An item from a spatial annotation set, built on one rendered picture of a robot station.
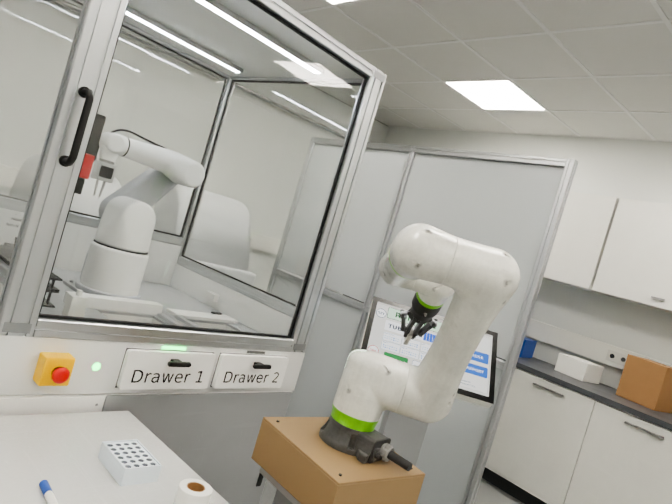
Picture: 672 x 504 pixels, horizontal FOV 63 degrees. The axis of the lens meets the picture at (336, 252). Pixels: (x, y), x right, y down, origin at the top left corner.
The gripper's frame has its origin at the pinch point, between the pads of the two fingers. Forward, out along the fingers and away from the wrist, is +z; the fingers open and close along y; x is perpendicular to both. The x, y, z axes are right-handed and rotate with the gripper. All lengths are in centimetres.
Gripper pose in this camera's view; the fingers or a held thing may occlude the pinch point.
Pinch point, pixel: (408, 336)
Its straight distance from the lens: 195.4
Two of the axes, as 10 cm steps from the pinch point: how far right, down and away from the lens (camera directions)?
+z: -1.6, 6.0, 7.9
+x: -2.3, 7.5, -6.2
